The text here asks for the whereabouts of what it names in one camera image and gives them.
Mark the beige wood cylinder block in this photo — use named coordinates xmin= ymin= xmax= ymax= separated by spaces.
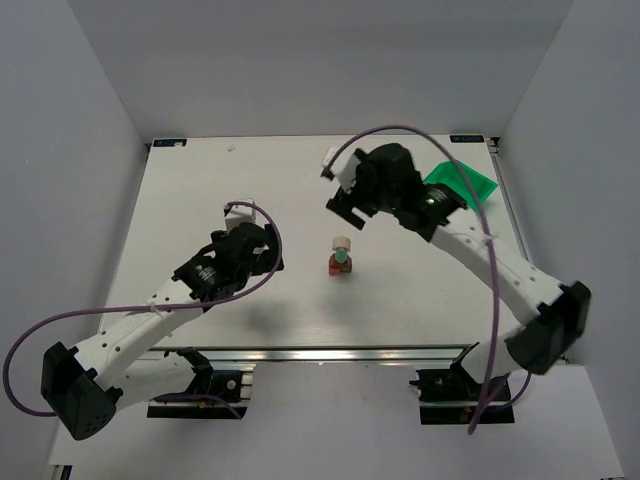
xmin=332 ymin=236 xmax=351 ymax=252

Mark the green plastic bin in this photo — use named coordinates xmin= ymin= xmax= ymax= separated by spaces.
xmin=423 ymin=161 xmax=498 ymax=211

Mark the green wood cylinder block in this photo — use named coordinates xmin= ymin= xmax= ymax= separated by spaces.
xmin=334 ymin=249 xmax=349 ymax=264

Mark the brown wood block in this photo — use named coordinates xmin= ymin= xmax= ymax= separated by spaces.
xmin=328 ymin=255 xmax=352 ymax=273

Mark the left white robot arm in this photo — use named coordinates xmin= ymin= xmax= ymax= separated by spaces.
xmin=41 ymin=222 xmax=284 ymax=441

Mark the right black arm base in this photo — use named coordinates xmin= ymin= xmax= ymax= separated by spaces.
xmin=409 ymin=342 xmax=515 ymax=426

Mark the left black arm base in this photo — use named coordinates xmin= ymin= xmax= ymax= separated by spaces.
xmin=147 ymin=347 xmax=252 ymax=420

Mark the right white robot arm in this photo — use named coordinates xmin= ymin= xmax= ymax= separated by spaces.
xmin=322 ymin=143 xmax=591 ymax=391

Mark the right blue corner label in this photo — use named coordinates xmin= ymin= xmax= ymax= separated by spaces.
xmin=449 ymin=134 xmax=485 ymax=143

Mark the blue corner label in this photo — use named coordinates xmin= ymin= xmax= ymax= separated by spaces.
xmin=152 ymin=138 xmax=187 ymax=148
xmin=449 ymin=134 xmax=485 ymax=143

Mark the left blue corner label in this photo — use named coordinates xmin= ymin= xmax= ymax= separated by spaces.
xmin=152 ymin=138 xmax=187 ymax=148

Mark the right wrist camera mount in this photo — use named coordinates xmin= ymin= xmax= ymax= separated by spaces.
xmin=321 ymin=147 xmax=360 ymax=193

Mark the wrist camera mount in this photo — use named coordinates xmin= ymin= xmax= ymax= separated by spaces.
xmin=223 ymin=198 xmax=256 ymax=233
xmin=321 ymin=147 xmax=360 ymax=193

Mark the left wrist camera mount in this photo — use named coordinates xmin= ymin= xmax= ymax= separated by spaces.
xmin=223 ymin=198 xmax=256 ymax=233

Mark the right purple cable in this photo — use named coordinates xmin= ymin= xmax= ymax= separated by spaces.
xmin=320 ymin=124 xmax=532 ymax=435

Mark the purple cable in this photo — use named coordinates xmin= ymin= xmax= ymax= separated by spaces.
xmin=320 ymin=124 xmax=532 ymax=435
xmin=3 ymin=201 xmax=284 ymax=417

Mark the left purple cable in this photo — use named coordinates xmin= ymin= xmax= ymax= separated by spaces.
xmin=3 ymin=201 xmax=284 ymax=417

